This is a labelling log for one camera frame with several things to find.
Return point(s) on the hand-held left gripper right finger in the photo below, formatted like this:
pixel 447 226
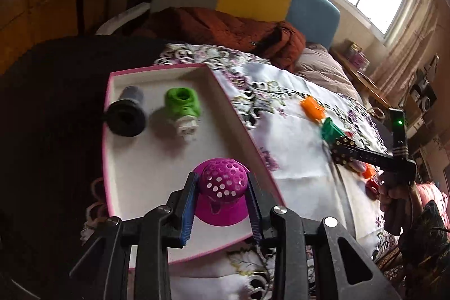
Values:
pixel 255 215

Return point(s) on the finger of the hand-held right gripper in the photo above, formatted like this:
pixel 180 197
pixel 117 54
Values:
pixel 372 158

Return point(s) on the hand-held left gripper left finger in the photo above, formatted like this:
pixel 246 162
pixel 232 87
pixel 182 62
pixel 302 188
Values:
pixel 188 212

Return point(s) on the orange plastic clip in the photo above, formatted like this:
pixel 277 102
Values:
pixel 312 108
pixel 368 171

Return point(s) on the red metal flask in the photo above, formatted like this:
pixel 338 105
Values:
pixel 372 187

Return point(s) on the brown knobbed massager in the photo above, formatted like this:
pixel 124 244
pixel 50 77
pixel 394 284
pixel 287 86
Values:
pixel 341 152

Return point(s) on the purple perforated dome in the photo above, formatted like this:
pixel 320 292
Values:
pixel 221 177

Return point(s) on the green plastic spool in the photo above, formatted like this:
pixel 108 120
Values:
pixel 330 129

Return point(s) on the white box with pink rim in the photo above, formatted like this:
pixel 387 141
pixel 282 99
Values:
pixel 158 163

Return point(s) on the green plug-in device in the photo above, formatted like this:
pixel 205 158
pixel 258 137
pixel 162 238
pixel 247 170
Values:
pixel 182 103

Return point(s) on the black plastic spool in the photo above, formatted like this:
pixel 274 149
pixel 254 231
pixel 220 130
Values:
pixel 124 113

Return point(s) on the person's right hand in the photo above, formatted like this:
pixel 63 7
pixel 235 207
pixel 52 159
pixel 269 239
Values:
pixel 388 196

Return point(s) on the grey electronic device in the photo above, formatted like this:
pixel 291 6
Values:
pixel 423 89

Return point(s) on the wooden bedside table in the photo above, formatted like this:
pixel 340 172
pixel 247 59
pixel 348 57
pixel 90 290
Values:
pixel 362 82

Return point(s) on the pale pink pillow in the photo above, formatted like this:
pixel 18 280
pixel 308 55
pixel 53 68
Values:
pixel 327 68

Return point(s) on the dark patterned cloth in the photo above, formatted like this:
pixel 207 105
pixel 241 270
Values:
pixel 429 236

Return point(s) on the beige curtain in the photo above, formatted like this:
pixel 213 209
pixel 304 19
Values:
pixel 418 36

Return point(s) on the wicker chair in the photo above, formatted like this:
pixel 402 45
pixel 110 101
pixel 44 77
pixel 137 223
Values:
pixel 390 259

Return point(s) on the rust brown quilted jacket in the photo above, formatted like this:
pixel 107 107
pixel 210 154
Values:
pixel 228 29

